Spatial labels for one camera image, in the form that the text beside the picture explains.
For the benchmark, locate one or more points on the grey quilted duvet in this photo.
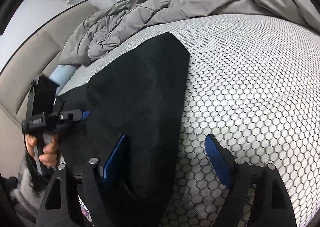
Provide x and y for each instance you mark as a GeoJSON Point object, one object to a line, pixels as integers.
{"type": "Point", "coordinates": [106, 29]}

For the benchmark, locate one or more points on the light blue pillow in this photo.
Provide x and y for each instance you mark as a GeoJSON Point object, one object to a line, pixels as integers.
{"type": "Point", "coordinates": [62, 74]}

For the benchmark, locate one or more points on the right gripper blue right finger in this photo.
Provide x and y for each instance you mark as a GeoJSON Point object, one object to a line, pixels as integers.
{"type": "Point", "coordinates": [221, 159]}

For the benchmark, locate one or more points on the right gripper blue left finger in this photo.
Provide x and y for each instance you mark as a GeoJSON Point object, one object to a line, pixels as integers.
{"type": "Point", "coordinates": [113, 159]}

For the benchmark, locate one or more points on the beige upholstered headboard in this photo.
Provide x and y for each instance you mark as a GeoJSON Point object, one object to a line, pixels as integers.
{"type": "Point", "coordinates": [31, 45]}

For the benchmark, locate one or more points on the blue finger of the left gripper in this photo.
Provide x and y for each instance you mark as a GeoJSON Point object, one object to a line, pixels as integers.
{"type": "Point", "coordinates": [85, 114]}

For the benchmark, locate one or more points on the black pants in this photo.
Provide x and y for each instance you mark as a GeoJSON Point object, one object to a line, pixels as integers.
{"type": "Point", "coordinates": [140, 95]}

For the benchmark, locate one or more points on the white honeycomb mattress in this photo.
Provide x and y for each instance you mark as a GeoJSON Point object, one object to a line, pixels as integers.
{"type": "Point", "coordinates": [253, 82]}

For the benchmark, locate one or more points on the person's left hand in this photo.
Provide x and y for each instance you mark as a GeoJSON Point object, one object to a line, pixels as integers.
{"type": "Point", "coordinates": [50, 151]}

